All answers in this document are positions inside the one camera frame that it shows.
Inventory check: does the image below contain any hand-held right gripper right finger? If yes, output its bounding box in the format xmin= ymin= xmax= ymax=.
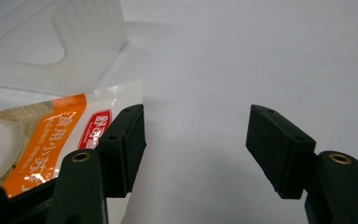
xmin=245 ymin=104 xmax=358 ymax=224

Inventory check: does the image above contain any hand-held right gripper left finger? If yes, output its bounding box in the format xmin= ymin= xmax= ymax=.
xmin=46 ymin=104 xmax=147 ymax=224

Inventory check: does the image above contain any orange and white powder packet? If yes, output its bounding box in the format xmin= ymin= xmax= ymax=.
xmin=0 ymin=78 xmax=145 ymax=224

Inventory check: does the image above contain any translucent plastic storage box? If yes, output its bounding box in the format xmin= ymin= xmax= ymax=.
xmin=0 ymin=0 xmax=129 ymax=97

